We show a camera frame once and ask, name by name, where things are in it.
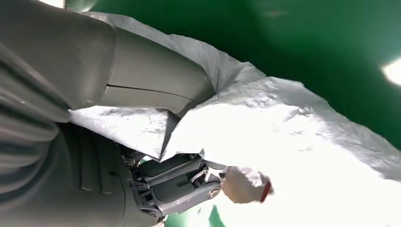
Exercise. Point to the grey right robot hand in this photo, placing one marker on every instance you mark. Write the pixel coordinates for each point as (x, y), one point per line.
(141, 69)

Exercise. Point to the green conveyor belt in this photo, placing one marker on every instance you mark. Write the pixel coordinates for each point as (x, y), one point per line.
(313, 47)

